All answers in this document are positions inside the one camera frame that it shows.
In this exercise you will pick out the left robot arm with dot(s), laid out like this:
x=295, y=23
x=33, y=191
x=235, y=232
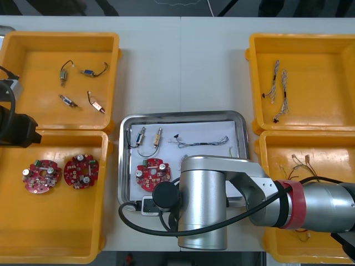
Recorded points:
x=15, y=87

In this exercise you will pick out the silver-grey right robot arm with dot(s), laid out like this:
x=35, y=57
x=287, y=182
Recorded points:
x=202, y=199

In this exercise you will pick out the solenoid with blue label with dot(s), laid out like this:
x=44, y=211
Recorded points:
x=66, y=100
x=138, y=137
x=88, y=72

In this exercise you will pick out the grey metal solenoid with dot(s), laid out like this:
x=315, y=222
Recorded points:
x=63, y=74

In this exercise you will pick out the steel tray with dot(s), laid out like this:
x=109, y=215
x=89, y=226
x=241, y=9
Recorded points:
x=123, y=166

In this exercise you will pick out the round red circuit board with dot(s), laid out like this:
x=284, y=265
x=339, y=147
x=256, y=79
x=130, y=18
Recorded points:
x=151, y=174
x=80, y=171
x=41, y=177

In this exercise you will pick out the solenoid with white label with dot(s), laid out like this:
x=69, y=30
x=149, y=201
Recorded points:
x=97, y=106
x=157, y=138

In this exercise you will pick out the yellow-orange plastic bin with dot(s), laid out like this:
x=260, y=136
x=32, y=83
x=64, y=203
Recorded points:
x=332, y=155
x=33, y=55
x=55, y=221
x=313, y=83

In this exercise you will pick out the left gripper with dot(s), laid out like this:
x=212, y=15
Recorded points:
x=26, y=130

